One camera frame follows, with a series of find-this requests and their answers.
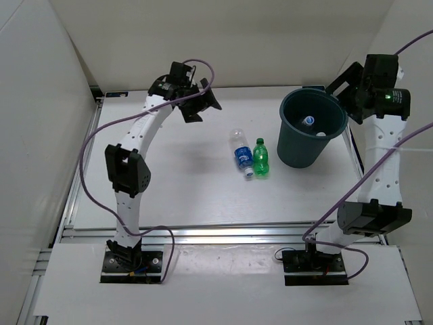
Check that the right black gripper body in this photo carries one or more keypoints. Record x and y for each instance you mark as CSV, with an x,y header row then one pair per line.
x,y
350,99

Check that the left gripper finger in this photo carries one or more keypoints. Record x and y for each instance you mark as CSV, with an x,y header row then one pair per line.
x,y
190,116
208,98

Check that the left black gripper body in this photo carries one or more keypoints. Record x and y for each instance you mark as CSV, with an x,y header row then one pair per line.
x,y
195,103

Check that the clear unlabeled plastic bottle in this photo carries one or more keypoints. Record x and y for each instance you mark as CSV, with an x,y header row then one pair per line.
x,y
307,123

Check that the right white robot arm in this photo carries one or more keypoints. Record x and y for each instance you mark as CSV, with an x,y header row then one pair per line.
x,y
379,207

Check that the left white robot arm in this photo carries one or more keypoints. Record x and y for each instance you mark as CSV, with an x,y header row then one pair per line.
x,y
127,170

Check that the dark teal plastic bin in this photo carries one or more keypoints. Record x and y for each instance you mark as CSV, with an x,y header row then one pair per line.
x,y
296,148

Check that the green plastic bottle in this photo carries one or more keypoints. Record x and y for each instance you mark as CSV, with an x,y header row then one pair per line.
x,y
260,158

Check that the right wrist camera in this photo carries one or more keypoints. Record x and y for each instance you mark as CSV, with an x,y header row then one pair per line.
x,y
380,71

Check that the aluminium front rail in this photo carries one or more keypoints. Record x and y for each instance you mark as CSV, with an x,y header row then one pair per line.
x,y
242,233

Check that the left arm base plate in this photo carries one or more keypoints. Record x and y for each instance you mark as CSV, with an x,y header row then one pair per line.
x,y
146,270

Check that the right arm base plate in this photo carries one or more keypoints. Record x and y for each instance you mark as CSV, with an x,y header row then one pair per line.
x,y
308,267

